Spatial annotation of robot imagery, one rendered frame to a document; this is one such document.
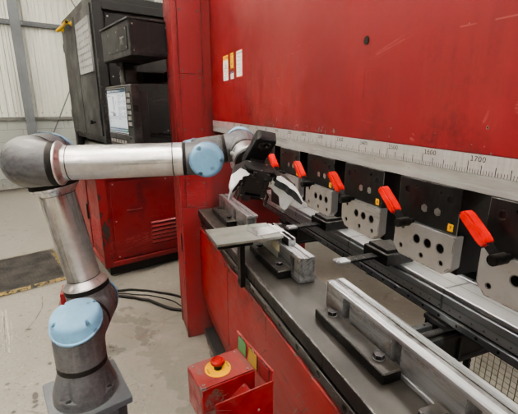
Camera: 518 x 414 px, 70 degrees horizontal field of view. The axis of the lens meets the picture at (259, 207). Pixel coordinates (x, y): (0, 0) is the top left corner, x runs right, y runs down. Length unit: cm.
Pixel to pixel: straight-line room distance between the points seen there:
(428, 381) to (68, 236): 90
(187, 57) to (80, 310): 155
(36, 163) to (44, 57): 722
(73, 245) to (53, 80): 708
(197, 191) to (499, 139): 181
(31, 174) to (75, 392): 52
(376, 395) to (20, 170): 89
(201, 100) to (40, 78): 602
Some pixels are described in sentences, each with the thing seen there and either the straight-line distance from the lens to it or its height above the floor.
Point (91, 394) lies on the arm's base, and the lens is 106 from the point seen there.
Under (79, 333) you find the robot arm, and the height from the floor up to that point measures 98.
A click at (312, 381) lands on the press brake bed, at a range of 111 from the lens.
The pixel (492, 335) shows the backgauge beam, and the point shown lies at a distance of 112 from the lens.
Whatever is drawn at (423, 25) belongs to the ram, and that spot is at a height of 162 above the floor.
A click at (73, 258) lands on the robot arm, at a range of 107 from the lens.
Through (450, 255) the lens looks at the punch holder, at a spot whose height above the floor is 122.
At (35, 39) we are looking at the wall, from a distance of 809.
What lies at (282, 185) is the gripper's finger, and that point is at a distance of 78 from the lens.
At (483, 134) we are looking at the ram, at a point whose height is 143.
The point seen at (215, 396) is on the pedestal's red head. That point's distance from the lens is 109.
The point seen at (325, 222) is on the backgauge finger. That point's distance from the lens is 152.
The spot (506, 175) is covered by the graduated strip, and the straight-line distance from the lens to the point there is 67.
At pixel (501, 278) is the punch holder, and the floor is 122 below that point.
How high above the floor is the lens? 148
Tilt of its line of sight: 15 degrees down
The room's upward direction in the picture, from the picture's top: straight up
